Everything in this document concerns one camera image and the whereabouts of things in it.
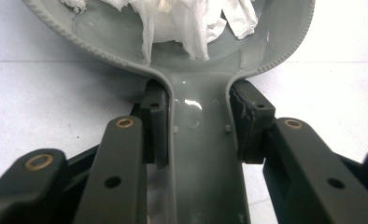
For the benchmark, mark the pile of white paper scraps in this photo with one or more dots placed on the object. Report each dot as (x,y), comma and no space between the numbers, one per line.
(179,25)

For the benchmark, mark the grey dustpan with orange edge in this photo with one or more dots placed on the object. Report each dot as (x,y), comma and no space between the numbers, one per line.
(204,140)

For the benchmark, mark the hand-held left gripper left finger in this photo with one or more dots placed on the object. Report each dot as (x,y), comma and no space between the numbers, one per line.
(123,174)

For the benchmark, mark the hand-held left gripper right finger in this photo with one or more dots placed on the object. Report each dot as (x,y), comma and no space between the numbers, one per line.
(300,174)

